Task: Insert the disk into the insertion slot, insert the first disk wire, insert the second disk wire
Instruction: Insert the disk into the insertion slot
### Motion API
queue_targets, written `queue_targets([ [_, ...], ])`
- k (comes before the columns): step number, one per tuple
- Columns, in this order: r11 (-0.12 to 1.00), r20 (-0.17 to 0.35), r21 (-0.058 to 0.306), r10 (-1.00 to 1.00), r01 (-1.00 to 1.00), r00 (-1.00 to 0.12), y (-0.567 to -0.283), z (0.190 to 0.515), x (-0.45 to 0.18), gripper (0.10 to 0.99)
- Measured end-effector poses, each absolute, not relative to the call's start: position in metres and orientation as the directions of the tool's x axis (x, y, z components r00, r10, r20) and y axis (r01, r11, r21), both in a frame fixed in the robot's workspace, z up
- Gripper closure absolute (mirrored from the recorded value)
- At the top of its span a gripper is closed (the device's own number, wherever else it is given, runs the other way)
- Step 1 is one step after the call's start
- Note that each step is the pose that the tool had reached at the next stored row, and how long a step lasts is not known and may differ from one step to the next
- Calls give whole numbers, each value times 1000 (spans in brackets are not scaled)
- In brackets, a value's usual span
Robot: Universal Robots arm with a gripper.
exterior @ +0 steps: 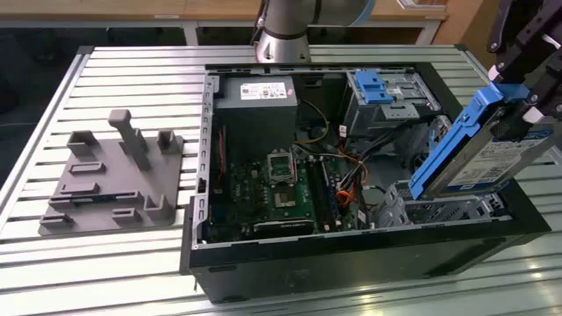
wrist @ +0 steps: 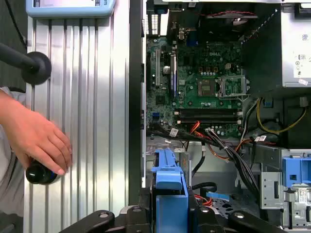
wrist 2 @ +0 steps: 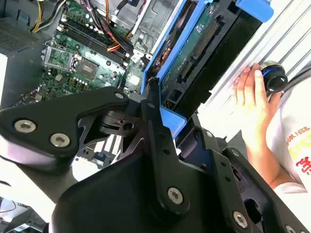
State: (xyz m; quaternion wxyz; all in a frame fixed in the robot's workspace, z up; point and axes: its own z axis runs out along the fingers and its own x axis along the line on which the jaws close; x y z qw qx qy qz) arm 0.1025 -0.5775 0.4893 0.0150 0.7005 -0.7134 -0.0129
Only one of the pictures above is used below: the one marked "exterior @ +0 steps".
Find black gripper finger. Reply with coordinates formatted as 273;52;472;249
517;0;562;124
486;0;556;142

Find hard disk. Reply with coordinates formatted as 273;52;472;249
408;82;562;201

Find black disk wire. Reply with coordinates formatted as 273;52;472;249
356;124;430;165

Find metal disk bay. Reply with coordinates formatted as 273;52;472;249
377;181;514;228

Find black RAM slot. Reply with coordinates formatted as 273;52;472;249
321;157;345;228
306;156;330;232

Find metal drive cage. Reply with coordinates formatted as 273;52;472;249
345;70;444;146

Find blue drive cage latch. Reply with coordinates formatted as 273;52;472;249
354;71;394;105

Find metal socket cover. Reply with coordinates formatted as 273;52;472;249
266;148;300;185

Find CPU socket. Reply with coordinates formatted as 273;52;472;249
272;184;305;211

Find grey power supply unit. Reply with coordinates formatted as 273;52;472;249
214;76;301;163

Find black open PC case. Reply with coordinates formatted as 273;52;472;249
179;61;553;304

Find black graphics card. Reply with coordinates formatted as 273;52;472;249
253;219;317;238

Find green motherboard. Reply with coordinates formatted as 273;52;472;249
210;144;366;235

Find grey parts rack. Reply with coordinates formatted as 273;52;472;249
38;109;186;236

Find yellow wire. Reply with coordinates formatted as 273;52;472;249
294;100;330;145

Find orange flat wire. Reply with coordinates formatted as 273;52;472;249
336;160;369;209

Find red thin wire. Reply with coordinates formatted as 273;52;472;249
213;124;227;194

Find wooden desk white frame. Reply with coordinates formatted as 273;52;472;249
0;0;449;45

